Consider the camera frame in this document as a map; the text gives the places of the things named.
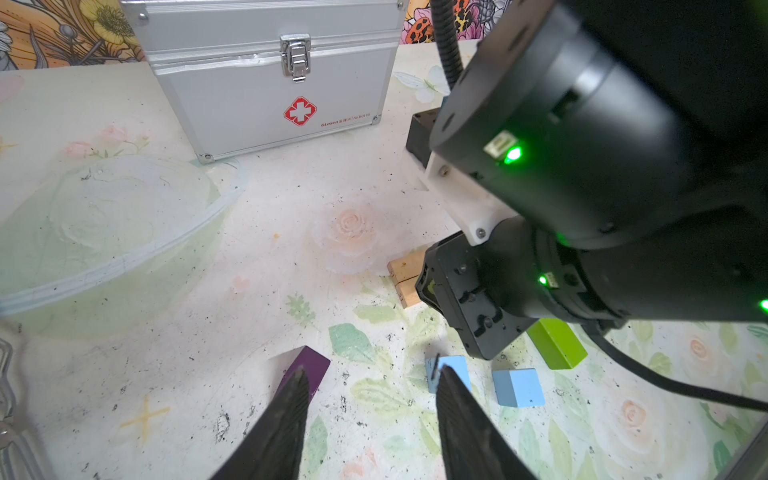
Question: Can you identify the silver first aid case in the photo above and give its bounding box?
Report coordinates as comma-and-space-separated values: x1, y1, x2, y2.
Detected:
121, 0, 407, 163

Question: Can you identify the long green block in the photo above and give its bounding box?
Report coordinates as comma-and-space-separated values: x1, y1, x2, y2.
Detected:
527, 318, 588, 370

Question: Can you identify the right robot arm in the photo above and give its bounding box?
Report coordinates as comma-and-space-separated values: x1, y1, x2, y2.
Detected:
419, 1, 767, 360

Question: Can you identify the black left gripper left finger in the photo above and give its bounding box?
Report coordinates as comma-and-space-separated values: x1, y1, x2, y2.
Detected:
212, 368, 310, 480

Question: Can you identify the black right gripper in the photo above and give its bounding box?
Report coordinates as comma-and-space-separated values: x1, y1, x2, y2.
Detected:
416, 232, 536, 360

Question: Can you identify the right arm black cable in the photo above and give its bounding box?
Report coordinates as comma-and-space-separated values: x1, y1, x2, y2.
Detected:
429, 0, 768, 414

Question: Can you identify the natural wood plank block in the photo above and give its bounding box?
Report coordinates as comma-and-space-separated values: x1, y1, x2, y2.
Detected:
387, 247, 427, 285

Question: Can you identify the purple wood block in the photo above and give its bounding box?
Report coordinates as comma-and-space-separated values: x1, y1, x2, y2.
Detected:
277, 346, 331, 399

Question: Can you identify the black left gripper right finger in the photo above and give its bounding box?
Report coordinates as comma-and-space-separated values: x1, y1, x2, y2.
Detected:
436, 366, 536, 480

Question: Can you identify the light blue cube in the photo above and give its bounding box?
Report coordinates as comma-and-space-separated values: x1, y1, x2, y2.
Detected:
425, 354, 473, 395
492, 369, 545, 408

